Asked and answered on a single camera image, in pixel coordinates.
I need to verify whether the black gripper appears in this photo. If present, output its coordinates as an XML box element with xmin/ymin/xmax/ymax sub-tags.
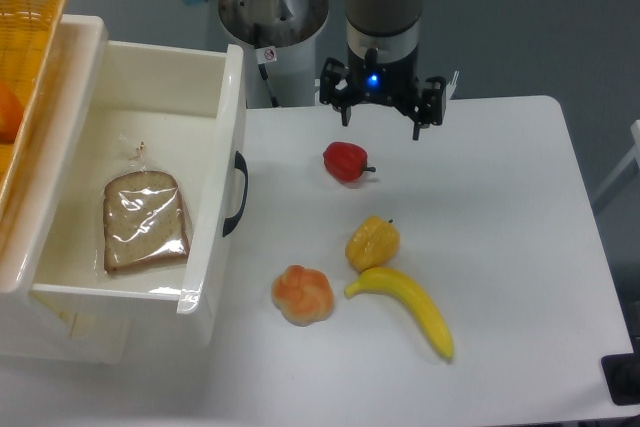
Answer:
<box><xmin>319</xmin><ymin>49</ymin><xmax>447</xmax><ymax>141</ymax></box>

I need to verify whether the white top drawer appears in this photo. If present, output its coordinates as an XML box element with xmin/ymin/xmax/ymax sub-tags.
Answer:
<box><xmin>32</xmin><ymin>41</ymin><xmax>248</xmax><ymax>345</ymax></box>

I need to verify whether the white drawer cabinet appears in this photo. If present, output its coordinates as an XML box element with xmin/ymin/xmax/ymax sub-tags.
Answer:
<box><xmin>1</xmin><ymin>15</ymin><xmax>130</xmax><ymax>363</ymax></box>

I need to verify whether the red bell pepper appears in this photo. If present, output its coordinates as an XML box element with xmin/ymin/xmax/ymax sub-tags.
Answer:
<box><xmin>323</xmin><ymin>142</ymin><xmax>377</xmax><ymax>183</ymax></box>

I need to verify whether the yellow bell pepper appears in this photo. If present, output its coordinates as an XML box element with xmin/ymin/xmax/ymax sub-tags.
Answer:
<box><xmin>345</xmin><ymin>216</ymin><xmax>400</xmax><ymax>272</ymax></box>

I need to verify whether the yellow banana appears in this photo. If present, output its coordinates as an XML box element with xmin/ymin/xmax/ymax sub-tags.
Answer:
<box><xmin>344</xmin><ymin>267</ymin><xmax>454</xmax><ymax>362</ymax></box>

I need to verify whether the orange bread roll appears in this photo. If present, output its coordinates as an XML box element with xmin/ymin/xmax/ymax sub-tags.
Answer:
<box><xmin>271</xmin><ymin>264</ymin><xmax>334</xmax><ymax>327</ymax></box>

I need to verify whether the bagged brown bread slice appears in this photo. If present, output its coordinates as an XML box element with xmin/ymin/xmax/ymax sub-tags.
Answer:
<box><xmin>102</xmin><ymin>142</ymin><xmax>190</xmax><ymax>275</ymax></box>

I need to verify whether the yellow wicker basket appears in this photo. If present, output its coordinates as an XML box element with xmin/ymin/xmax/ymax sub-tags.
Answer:
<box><xmin>1</xmin><ymin>0</ymin><xmax>67</xmax><ymax>211</ymax></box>

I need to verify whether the black device at edge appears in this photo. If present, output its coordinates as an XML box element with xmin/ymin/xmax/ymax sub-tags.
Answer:
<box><xmin>601</xmin><ymin>353</ymin><xmax>639</xmax><ymax>406</ymax></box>

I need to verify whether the orange fruit in basket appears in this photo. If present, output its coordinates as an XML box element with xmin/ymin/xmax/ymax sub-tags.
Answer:
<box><xmin>0</xmin><ymin>81</ymin><xmax>24</xmax><ymax>144</ymax></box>

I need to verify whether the white table clamp bracket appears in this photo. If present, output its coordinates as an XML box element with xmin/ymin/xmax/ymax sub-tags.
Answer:
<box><xmin>445</xmin><ymin>70</ymin><xmax>460</xmax><ymax>100</ymax></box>

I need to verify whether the black drawer handle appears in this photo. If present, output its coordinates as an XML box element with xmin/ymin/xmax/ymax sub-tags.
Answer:
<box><xmin>222</xmin><ymin>151</ymin><xmax>249</xmax><ymax>237</ymax></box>

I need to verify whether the white frame at right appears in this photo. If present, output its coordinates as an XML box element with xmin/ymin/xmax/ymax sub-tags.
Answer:
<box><xmin>591</xmin><ymin>120</ymin><xmax>639</xmax><ymax>215</ymax></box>

